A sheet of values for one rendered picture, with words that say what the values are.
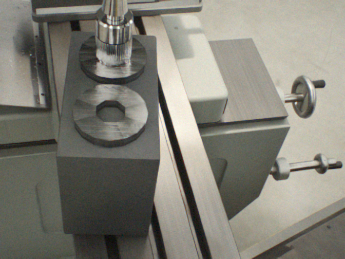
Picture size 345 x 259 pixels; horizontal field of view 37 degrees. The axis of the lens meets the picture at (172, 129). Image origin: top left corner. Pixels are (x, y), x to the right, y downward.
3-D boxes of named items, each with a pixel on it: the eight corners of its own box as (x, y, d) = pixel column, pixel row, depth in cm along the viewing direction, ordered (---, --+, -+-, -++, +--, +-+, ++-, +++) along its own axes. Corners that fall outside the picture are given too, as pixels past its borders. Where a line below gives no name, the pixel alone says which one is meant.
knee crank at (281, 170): (334, 158, 146) (342, 145, 141) (344, 176, 142) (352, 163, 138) (263, 167, 141) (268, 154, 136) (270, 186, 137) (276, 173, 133)
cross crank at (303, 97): (303, 94, 148) (316, 64, 139) (319, 126, 141) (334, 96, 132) (251, 99, 144) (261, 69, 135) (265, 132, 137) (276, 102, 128)
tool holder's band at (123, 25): (132, 35, 63) (133, 29, 62) (93, 32, 62) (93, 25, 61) (134, 11, 66) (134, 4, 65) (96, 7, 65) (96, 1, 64)
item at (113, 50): (130, 68, 67) (132, 35, 63) (93, 65, 66) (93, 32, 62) (131, 43, 70) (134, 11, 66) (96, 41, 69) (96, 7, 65)
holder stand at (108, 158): (147, 119, 88) (157, 27, 73) (149, 236, 74) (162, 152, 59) (75, 116, 87) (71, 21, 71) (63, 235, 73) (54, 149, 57)
